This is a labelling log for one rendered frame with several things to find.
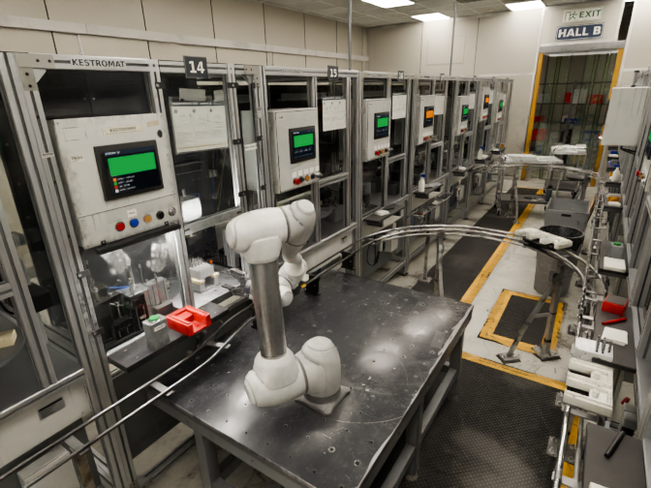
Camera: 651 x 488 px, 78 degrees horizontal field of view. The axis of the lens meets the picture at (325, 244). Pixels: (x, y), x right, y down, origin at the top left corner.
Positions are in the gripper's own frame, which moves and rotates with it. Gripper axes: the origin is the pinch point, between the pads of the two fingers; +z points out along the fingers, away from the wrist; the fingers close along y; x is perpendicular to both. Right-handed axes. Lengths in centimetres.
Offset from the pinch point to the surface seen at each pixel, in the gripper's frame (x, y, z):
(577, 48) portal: -824, 160, -79
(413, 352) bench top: -34, -32, -90
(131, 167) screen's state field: 41, 64, -1
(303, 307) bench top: -42, -32, -17
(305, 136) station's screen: -73, 66, 0
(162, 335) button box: 46.5, -4.8, -10.6
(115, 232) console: 50, 40, 2
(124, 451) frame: 66, -59, 4
